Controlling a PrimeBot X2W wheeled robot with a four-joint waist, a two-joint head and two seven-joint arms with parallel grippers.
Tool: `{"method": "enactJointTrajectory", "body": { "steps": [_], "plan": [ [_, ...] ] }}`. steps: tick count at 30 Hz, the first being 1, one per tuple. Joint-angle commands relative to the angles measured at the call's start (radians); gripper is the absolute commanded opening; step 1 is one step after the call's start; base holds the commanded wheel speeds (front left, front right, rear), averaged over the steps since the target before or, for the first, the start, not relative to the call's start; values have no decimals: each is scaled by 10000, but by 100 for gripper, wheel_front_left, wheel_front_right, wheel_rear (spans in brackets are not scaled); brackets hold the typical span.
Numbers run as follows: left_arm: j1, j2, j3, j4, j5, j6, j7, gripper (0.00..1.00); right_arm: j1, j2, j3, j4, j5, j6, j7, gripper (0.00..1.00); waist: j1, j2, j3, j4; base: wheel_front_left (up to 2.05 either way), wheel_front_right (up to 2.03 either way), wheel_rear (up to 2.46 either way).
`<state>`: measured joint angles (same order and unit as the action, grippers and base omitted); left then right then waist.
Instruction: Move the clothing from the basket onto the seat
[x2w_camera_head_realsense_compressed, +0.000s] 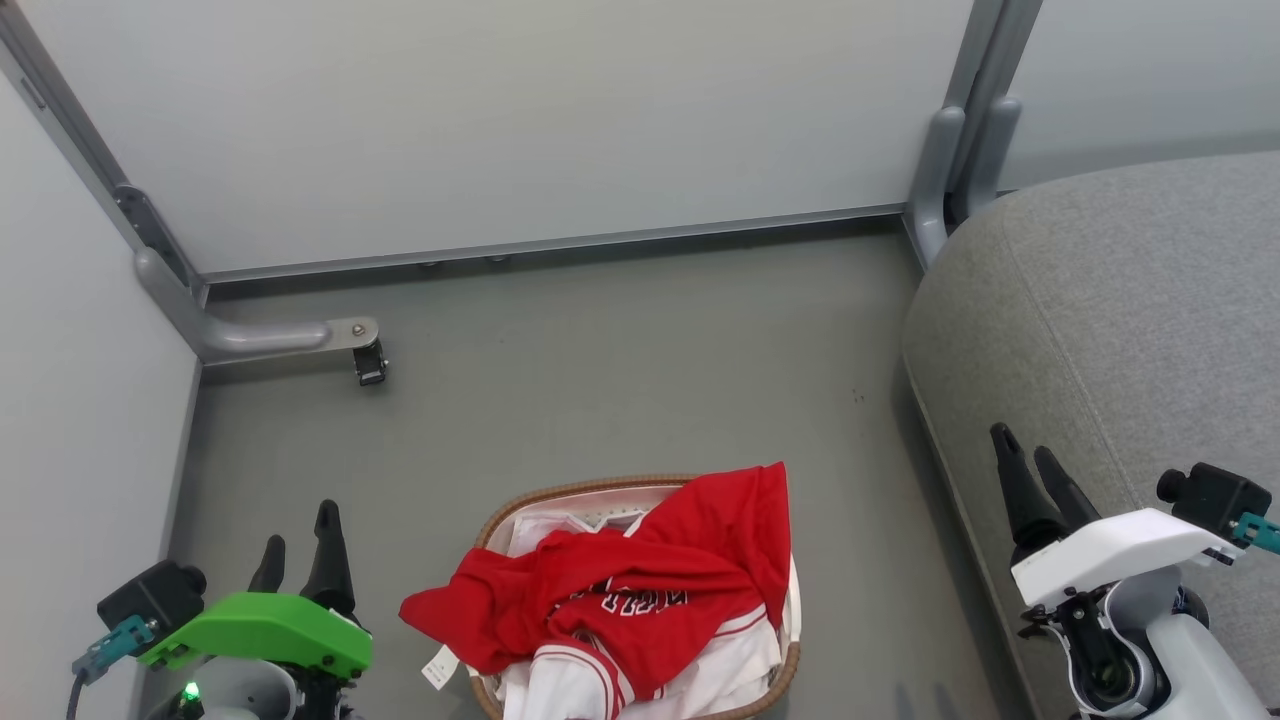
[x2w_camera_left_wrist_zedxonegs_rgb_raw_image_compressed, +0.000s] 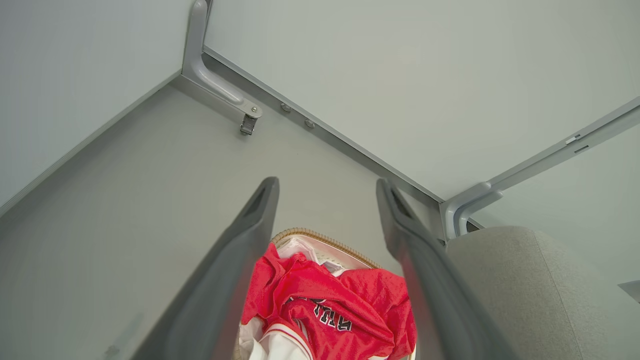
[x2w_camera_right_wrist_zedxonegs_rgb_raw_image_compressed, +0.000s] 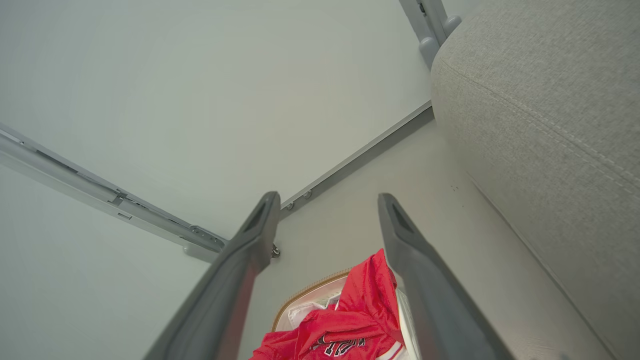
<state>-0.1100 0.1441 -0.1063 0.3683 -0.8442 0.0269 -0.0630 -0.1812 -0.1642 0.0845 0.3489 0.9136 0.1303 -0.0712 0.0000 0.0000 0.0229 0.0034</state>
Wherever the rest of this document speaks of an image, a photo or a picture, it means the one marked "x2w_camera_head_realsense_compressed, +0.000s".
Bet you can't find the grey partition corner post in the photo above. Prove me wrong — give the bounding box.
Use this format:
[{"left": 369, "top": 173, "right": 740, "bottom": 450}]
[{"left": 0, "top": 0, "right": 206, "bottom": 301}]

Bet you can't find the grey partition double post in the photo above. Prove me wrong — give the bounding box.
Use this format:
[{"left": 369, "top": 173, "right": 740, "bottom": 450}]
[{"left": 945, "top": 0, "right": 1044, "bottom": 201}]

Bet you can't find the teal right camera connector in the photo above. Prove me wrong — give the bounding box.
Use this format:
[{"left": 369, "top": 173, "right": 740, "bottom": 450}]
[{"left": 1232, "top": 512, "right": 1280, "bottom": 556}]

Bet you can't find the white cloth basket liner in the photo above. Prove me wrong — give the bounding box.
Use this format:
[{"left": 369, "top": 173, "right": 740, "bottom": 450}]
[{"left": 508, "top": 487, "right": 681, "bottom": 556}]

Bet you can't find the teal left camera connector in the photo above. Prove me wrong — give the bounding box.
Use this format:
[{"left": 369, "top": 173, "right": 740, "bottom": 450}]
[{"left": 72, "top": 615, "right": 158, "bottom": 684}]

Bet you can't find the grey partition bottom rail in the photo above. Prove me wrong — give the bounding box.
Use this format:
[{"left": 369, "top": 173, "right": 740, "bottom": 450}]
[{"left": 200, "top": 204, "right": 909, "bottom": 286}]

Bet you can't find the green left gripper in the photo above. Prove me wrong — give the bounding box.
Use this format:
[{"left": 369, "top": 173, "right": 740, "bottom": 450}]
[{"left": 138, "top": 499, "right": 374, "bottom": 681}]

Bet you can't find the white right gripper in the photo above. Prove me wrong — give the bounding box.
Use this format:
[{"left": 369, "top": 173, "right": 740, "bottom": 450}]
[{"left": 990, "top": 422, "right": 1239, "bottom": 611}]

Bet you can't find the red white sports jersey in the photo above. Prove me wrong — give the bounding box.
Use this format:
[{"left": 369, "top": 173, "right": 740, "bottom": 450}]
[{"left": 400, "top": 462, "right": 793, "bottom": 720}]

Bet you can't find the grey fabric sofa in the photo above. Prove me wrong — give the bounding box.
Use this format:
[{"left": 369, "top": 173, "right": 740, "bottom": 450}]
[{"left": 903, "top": 152, "right": 1280, "bottom": 720}]

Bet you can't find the teal camera connector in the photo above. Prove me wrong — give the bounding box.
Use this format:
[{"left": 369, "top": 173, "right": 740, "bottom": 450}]
[
  {"left": 72, "top": 615, "right": 158, "bottom": 684},
  {"left": 1232, "top": 512, "right": 1280, "bottom": 556}
]

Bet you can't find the grey partition support leg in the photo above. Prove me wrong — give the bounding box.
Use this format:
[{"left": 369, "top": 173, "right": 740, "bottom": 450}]
[
  {"left": 135, "top": 248, "right": 381, "bottom": 363},
  {"left": 905, "top": 105, "right": 966, "bottom": 269},
  {"left": 965, "top": 95, "right": 1023, "bottom": 216}
]

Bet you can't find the cream laundry basket brown rim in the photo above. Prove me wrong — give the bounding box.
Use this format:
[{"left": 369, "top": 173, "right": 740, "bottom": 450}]
[{"left": 468, "top": 474, "right": 803, "bottom": 720}]

